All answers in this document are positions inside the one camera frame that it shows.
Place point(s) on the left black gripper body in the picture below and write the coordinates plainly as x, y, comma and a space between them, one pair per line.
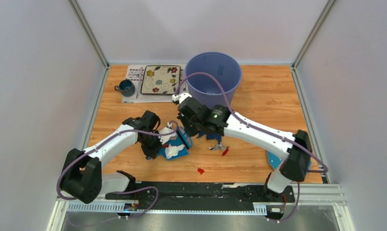
151, 145

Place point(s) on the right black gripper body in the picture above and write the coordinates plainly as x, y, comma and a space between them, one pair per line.
193, 127

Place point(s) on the white paper scrap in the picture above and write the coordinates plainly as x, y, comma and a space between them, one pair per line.
173, 151

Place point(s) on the blue plastic dustpan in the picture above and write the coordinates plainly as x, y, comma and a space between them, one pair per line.
173, 142

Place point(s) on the blue hand brush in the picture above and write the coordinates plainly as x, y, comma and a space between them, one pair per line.
184, 138

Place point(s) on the dark blue paper scrap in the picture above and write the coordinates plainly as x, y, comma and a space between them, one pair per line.
209, 136

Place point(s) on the blue plastic waste bin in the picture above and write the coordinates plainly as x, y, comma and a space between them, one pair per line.
215, 78

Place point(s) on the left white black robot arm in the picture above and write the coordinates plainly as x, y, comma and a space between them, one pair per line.
82, 177

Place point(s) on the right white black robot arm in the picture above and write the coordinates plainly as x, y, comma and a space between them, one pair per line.
294, 149

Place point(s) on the square floral ceramic plate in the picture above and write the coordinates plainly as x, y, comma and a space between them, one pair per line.
160, 79

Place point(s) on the silver table knife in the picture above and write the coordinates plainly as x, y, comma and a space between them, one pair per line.
139, 82

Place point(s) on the dark blue ceramic mug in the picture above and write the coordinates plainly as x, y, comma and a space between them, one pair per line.
126, 88

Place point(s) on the patterned white placemat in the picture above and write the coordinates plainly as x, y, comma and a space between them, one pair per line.
133, 74

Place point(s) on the blue dotted plate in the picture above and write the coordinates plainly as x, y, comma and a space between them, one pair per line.
273, 160

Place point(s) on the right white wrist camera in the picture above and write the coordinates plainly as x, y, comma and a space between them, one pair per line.
178, 98

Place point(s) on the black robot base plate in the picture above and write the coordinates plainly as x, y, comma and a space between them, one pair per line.
201, 196

